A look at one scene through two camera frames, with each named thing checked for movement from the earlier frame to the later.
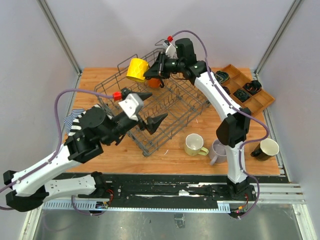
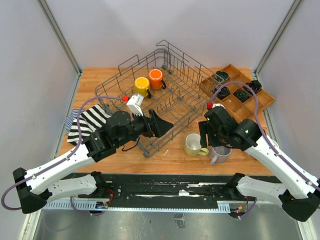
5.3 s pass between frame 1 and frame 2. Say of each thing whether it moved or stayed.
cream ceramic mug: stayed
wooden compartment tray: stayed
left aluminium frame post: stayed
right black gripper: moved
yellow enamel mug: moved
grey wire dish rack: stayed
